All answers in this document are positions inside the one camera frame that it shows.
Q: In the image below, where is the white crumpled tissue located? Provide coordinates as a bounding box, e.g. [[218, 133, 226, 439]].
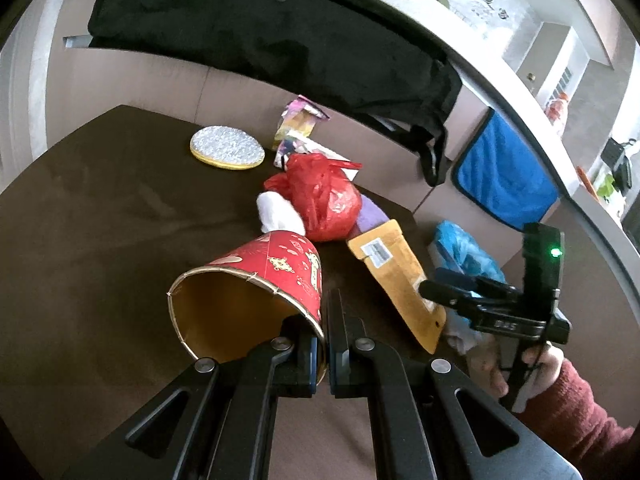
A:
[[256, 191, 306, 236]]

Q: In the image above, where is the right hand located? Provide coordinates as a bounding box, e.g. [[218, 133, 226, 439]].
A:
[[465, 336, 564, 413]]

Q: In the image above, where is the pink white snack package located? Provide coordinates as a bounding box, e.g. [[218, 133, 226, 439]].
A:
[[272, 96, 349, 170]]

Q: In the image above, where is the black hanging bag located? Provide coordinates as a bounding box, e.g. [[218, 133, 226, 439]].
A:
[[88, 0, 462, 186]]

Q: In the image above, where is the yellow padded envelope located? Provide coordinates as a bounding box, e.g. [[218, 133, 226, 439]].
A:
[[347, 220, 447, 354]]

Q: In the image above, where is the silver yellow round lid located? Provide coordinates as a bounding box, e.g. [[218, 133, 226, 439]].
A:
[[189, 126, 265, 170]]

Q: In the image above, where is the red plastic bag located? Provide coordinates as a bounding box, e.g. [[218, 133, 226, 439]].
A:
[[264, 153, 362, 242]]

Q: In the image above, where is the red sleeve forearm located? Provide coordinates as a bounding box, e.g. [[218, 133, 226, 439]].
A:
[[518, 360, 639, 480]]

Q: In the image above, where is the blue hanging towel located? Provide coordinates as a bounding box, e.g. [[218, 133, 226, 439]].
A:
[[451, 110, 560, 231]]

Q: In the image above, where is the purple round sponge pad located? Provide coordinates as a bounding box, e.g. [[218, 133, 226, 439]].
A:
[[347, 194, 390, 240]]

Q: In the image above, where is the red paper cup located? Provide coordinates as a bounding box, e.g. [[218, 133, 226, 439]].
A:
[[167, 230, 326, 380]]

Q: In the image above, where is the white counter top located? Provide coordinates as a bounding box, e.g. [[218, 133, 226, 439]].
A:
[[64, 0, 640, 281]]

